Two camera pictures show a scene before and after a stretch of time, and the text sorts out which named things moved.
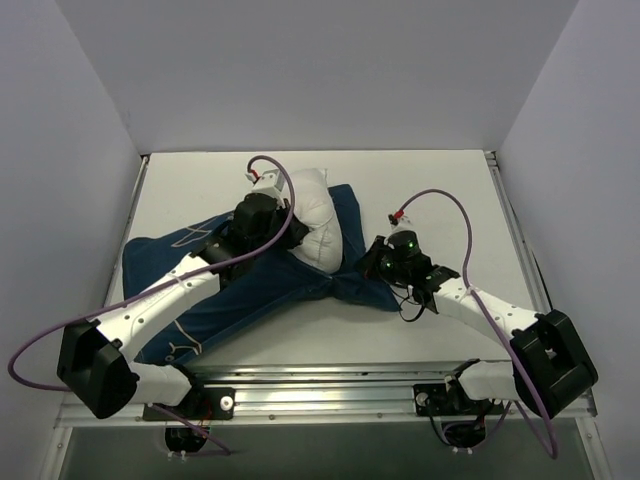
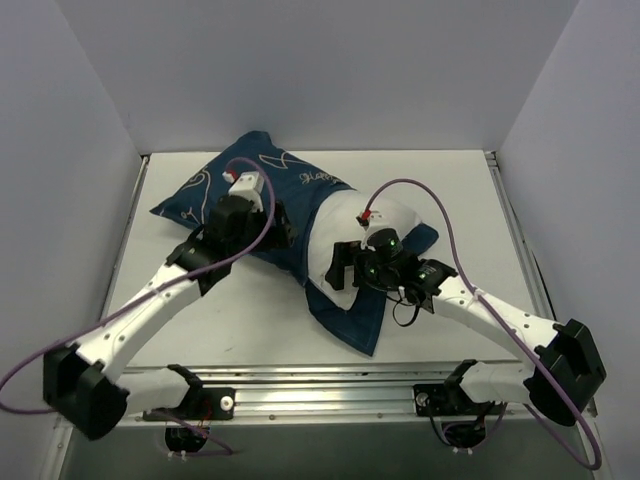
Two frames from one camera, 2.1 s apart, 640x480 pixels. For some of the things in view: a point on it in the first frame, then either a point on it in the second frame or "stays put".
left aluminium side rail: [145, 159] stays put
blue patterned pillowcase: [259, 286] → [263, 168]
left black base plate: [199, 404] stays put
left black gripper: [293, 230] stays put
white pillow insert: [322, 248] → [334, 220]
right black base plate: [436, 399] stays put
